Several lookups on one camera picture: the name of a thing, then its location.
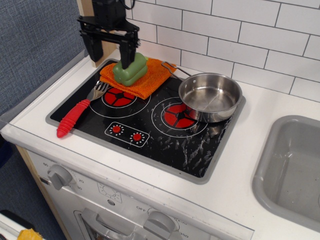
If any grey oven knob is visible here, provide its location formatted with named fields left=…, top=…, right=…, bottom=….
left=143, top=211, right=176, bottom=240
left=47, top=164, right=73, bottom=190

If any grey sink basin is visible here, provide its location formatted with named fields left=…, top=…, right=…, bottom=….
left=252, top=115, right=320, bottom=232

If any grey right oven knob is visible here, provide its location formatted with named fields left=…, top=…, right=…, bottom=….
left=143, top=211, right=176, bottom=240

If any steel pot with handle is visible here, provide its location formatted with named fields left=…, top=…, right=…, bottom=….
left=165, top=72, right=243, bottom=123

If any grey left oven knob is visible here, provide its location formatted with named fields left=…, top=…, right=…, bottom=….
left=47, top=164, right=73, bottom=190

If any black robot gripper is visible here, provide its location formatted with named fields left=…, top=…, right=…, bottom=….
left=77, top=0, right=140, bottom=69

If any yellow object at corner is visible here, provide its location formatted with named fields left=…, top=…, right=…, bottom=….
left=17, top=228, right=43, bottom=240

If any light wooden side panel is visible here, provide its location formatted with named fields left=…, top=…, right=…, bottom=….
left=76, top=0, right=117, bottom=68

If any orange folded cloth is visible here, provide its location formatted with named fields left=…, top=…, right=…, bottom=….
left=99, top=58, right=171, bottom=100

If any grey oven door handle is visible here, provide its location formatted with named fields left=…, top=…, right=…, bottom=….
left=81, top=208, right=144, bottom=240

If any fork with red handle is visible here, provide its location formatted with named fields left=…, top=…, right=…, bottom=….
left=56, top=80, right=109, bottom=138

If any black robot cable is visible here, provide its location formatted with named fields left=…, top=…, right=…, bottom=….
left=119, top=0, right=137, bottom=10

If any green toy bell pepper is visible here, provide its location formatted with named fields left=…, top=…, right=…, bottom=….
left=112, top=52, right=148, bottom=87

